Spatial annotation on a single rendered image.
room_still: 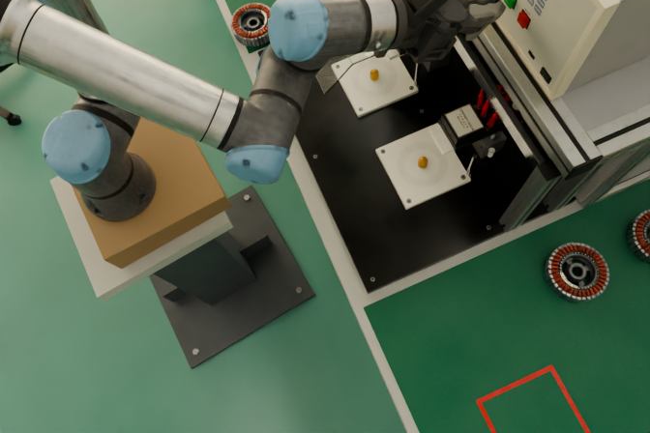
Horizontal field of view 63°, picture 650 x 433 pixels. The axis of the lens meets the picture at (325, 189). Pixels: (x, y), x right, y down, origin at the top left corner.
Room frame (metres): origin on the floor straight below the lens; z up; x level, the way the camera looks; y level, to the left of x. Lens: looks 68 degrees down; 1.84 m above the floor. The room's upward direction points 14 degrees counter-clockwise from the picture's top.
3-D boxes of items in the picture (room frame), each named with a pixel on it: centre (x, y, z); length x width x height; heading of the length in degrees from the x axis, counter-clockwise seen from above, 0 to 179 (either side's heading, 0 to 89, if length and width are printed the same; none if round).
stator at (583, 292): (0.13, -0.44, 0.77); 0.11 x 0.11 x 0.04
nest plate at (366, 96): (0.66, -0.17, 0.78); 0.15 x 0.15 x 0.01; 10
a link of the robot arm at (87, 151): (0.53, 0.41, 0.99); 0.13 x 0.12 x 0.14; 152
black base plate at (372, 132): (0.55, -0.21, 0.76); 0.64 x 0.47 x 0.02; 10
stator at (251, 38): (0.90, 0.07, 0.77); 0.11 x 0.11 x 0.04
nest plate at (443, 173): (0.43, -0.21, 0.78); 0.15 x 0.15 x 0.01; 10
